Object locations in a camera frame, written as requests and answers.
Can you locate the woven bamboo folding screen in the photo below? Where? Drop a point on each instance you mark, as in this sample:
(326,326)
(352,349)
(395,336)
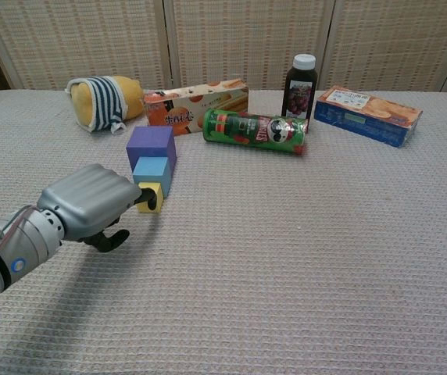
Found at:
(247,39)

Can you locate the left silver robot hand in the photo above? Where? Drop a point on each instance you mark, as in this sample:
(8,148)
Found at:
(86,199)

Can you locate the purple foam cube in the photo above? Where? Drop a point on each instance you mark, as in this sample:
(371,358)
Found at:
(149,140)

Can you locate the blue foam cube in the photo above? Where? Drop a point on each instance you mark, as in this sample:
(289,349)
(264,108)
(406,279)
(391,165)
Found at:
(149,170)

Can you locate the green Pringles can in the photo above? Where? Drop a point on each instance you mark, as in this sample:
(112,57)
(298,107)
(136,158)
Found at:
(247,131)

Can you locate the dark juice bottle white cap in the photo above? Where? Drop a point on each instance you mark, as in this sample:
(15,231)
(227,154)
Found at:
(299,90)

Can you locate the yellow foam cube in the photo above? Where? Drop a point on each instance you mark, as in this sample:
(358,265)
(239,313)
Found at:
(161,197)

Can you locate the yellow plush toy striped cloth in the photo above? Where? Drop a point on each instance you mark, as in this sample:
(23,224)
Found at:
(84,102)

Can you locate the orange biscuit box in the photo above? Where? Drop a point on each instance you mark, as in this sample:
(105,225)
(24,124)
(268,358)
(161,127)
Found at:
(192,105)

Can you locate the white woven tablecloth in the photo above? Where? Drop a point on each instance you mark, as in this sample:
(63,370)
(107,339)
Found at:
(286,254)

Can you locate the blue cracker box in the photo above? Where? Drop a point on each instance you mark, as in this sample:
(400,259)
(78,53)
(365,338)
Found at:
(364,117)

